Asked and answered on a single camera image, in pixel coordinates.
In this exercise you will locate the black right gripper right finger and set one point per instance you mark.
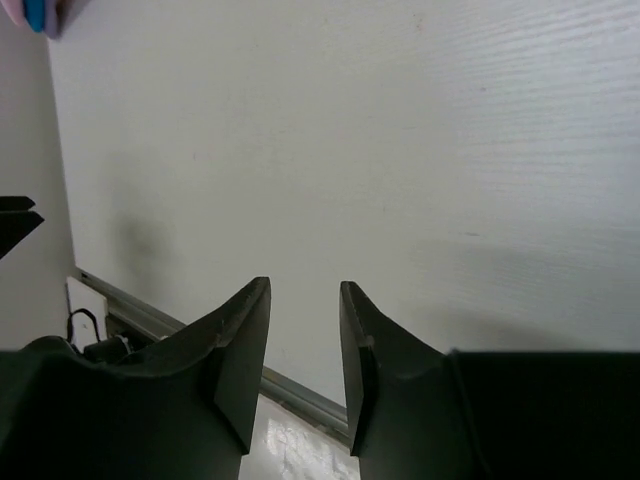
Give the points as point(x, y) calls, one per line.
point(416, 413)

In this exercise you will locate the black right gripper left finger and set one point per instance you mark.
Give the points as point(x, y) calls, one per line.
point(64, 417)

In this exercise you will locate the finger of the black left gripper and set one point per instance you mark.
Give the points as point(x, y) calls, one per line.
point(15, 203)
point(15, 227)

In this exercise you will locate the blue folded t shirt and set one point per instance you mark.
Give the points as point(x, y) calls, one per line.
point(35, 13)

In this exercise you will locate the pink folded t shirt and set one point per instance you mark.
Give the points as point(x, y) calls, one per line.
point(14, 10)

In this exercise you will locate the lilac folded t shirt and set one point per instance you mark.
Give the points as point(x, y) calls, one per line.
point(54, 10)

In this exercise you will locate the aluminium table edge rail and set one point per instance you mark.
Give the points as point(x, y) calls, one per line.
point(228, 346)

